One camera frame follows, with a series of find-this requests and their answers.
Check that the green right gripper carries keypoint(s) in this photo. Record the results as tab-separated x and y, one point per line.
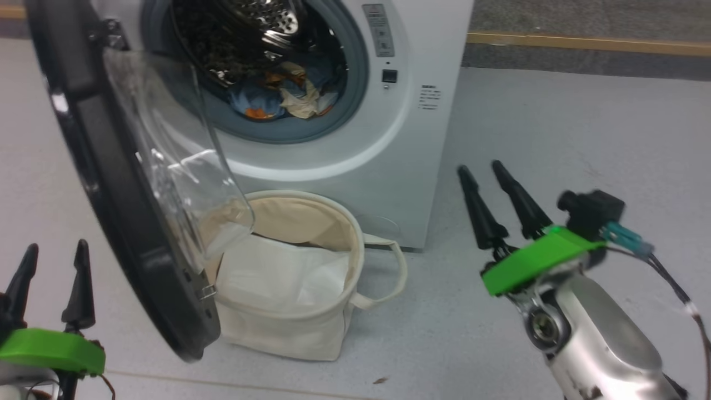
533	261

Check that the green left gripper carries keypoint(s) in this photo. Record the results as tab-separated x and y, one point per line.
50	350

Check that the black glass washing machine door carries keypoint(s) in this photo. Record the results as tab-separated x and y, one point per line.
111	183

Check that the white front-load washing machine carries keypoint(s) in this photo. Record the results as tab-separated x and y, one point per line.
400	166

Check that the black door latch socket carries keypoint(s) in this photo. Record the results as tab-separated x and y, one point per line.
389	76

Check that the grey rubber door gasket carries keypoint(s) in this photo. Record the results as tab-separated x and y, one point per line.
294	130

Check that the white cloth basket liner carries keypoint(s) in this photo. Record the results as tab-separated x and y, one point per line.
278	278

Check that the cream canvas laundry basket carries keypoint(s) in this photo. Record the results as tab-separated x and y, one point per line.
289	333

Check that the silver door hinge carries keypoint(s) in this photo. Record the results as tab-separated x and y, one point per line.
115	33

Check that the small printed text sticker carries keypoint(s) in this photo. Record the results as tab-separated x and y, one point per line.
430	97

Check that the grey warning label sticker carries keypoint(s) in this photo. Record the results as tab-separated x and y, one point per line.
379	30

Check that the stainless steel washer drum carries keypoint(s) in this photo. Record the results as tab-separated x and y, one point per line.
266	22

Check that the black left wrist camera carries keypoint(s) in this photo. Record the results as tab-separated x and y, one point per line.
4	316

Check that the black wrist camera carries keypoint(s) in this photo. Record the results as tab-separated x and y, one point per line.
591	214
4	316

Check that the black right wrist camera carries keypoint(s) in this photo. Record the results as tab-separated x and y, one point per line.
591	214

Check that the teal right camera connector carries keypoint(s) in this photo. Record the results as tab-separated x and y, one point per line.
627	239

